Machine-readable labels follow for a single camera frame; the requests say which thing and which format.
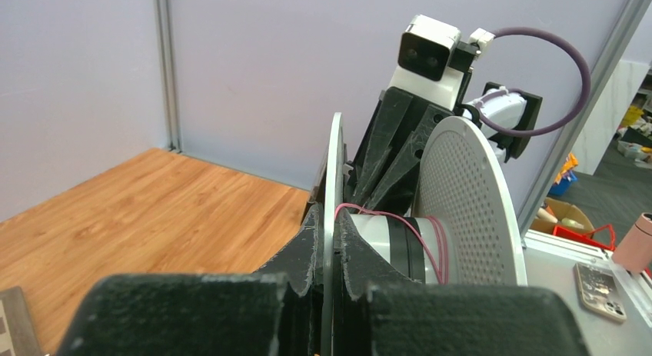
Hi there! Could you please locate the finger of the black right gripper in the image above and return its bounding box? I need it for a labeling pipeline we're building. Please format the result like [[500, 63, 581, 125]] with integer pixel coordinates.
[[351, 87, 414, 205], [366, 105, 454, 214]]

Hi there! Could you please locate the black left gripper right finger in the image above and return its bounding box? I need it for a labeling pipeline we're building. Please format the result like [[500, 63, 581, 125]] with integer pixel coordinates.
[[333, 211, 589, 355]]

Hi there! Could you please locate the pink cylindrical bottle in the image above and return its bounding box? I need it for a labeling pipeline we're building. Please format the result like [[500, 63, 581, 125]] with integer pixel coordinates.
[[612, 212, 651, 274]]

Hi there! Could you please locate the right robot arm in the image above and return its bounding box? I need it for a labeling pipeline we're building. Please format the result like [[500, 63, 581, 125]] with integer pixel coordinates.
[[344, 82, 542, 214]]

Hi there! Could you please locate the wooden chessboard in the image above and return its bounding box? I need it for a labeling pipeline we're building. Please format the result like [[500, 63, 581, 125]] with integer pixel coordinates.
[[1, 286, 44, 355]]

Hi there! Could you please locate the thin red filament wire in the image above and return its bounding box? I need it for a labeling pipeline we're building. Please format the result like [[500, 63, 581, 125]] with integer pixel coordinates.
[[333, 202, 452, 286]]

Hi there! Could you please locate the smartphone with clear case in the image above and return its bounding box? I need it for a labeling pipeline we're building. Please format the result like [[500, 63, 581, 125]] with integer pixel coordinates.
[[574, 263, 627, 324]]

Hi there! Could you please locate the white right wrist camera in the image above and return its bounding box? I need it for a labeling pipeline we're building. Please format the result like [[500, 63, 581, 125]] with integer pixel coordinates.
[[388, 14, 496, 111]]

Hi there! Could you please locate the cardboard box with items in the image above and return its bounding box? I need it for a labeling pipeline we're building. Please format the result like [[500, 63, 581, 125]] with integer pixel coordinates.
[[530, 198, 595, 234]]

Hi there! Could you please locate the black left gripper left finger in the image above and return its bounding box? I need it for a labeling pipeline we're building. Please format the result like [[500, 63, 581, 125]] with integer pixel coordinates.
[[57, 204, 324, 355]]

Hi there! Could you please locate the white perforated filament spool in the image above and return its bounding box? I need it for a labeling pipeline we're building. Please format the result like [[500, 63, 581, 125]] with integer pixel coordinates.
[[321, 113, 527, 355]]

